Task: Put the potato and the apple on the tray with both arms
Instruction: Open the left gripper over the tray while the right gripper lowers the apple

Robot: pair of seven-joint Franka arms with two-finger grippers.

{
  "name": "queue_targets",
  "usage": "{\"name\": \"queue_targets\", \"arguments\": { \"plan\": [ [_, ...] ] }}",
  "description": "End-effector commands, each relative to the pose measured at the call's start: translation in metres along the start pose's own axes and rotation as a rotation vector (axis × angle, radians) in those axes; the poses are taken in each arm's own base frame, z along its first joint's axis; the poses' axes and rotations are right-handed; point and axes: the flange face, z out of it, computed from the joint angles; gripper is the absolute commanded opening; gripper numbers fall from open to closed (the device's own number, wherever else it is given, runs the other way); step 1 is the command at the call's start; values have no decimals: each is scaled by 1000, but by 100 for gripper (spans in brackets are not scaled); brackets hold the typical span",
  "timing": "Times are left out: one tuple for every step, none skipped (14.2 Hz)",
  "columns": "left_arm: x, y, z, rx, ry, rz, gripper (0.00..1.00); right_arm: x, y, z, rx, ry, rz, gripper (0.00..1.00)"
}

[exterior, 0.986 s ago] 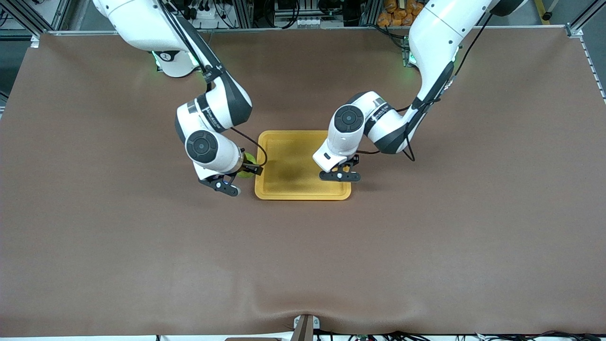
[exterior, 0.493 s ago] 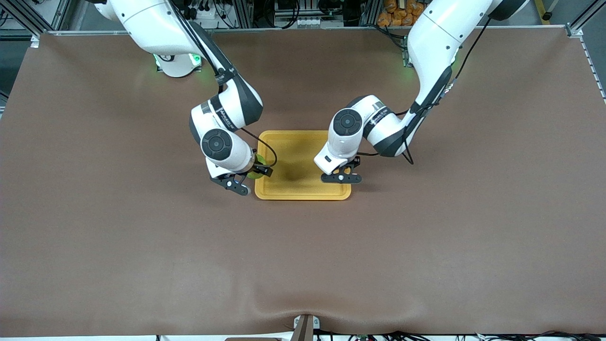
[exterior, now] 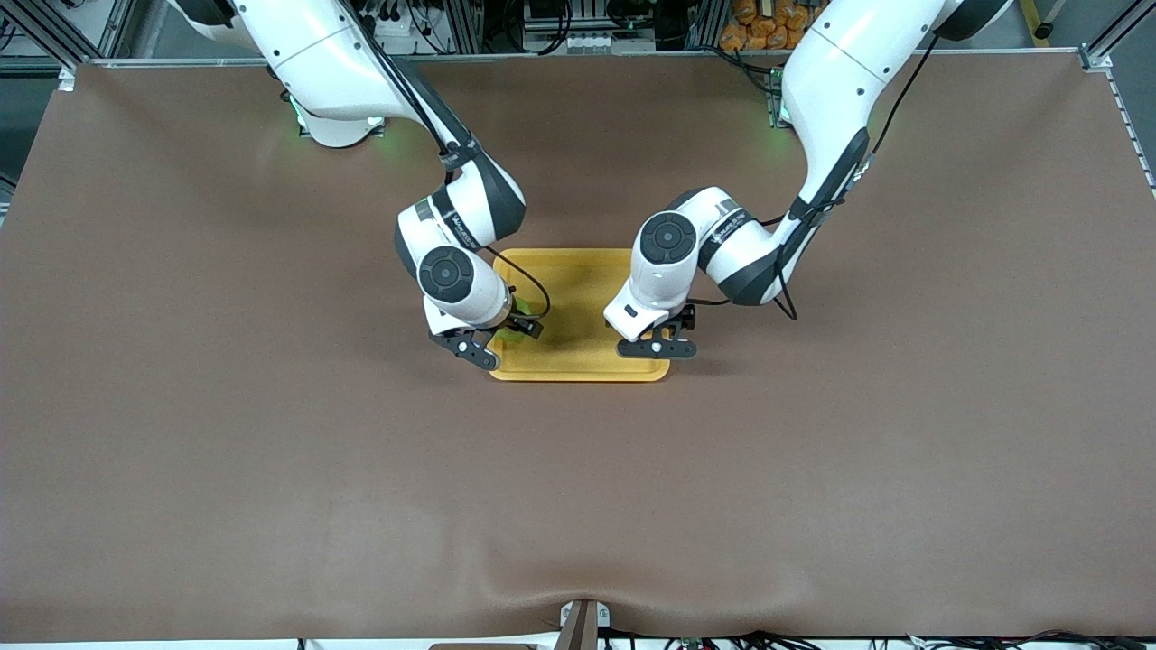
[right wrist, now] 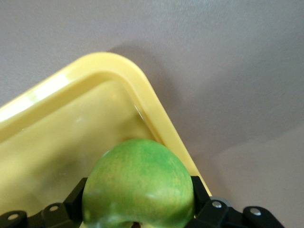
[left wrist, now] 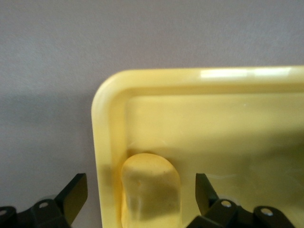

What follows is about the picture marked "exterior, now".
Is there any green apple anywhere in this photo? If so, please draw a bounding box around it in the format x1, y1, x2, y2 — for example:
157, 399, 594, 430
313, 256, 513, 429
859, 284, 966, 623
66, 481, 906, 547
494, 302, 536, 349

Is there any yellow plastic tray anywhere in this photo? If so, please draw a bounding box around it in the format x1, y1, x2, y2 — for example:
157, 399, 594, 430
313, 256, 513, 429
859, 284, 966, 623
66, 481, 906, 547
488, 248, 671, 383

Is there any brown table mat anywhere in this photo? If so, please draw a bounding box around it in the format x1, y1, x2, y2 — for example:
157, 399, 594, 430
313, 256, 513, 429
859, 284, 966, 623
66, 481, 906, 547
0, 52, 1156, 644

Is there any grey electronics unit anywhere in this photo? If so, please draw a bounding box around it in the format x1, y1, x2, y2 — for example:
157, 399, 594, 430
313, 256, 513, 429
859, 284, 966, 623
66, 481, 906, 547
522, 0, 660, 55

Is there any pile of orange objects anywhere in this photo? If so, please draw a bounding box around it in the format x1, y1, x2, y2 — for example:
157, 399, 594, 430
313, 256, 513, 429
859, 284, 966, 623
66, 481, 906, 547
718, 0, 821, 52

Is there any white power strip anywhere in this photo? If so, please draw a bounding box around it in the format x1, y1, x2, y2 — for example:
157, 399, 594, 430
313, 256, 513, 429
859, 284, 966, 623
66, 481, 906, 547
366, 9, 425, 42

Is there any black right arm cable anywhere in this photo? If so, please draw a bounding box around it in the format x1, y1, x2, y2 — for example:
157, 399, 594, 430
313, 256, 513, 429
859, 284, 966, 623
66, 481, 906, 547
339, 0, 552, 321

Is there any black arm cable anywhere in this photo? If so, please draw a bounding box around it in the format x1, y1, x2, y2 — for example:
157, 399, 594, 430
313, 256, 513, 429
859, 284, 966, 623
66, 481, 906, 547
339, 0, 552, 321
695, 32, 942, 322

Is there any silver table edge rail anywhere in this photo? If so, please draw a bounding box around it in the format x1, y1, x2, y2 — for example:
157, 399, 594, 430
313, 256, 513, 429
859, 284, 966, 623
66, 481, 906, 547
59, 50, 1112, 70

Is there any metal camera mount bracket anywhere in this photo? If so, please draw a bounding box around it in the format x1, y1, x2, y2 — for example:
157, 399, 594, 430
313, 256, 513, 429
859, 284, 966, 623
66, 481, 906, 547
558, 598, 612, 650

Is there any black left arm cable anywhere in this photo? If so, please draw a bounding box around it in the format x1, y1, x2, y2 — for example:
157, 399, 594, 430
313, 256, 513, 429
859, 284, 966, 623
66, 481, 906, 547
695, 32, 942, 322

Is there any aluminium frame profile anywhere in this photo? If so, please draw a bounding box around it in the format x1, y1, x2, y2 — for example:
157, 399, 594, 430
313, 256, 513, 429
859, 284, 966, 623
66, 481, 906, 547
1079, 0, 1156, 73
0, 0, 136, 70

